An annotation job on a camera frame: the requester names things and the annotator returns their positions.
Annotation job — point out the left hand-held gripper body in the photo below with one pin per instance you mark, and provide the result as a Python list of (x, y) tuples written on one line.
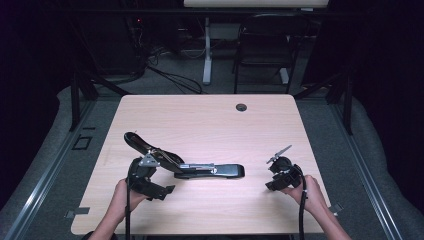
[(141, 173)]

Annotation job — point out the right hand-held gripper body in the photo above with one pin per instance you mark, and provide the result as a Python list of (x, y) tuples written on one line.
[(290, 173)]

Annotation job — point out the black stapler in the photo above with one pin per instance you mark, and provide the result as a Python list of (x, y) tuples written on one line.
[(200, 169)]

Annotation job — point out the person's left hand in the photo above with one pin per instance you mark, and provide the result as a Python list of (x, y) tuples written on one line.
[(128, 201)]

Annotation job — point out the person's right hand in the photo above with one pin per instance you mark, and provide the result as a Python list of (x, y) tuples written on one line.
[(311, 196)]

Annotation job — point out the grey tape strip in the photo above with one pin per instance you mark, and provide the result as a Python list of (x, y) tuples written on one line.
[(336, 208), (78, 212)]

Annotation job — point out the black metal stand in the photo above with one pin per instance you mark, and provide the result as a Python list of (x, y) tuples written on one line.
[(76, 100), (348, 106)]

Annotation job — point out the black chair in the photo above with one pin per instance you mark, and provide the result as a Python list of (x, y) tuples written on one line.
[(266, 46)]

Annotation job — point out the dark equipment with red light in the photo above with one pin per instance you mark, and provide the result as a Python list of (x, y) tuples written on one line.
[(136, 36)]

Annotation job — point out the white desk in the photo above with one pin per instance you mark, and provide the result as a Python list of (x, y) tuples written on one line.
[(256, 3)]

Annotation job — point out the aluminium floor rail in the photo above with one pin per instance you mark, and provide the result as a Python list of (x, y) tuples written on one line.
[(370, 186), (43, 186)]

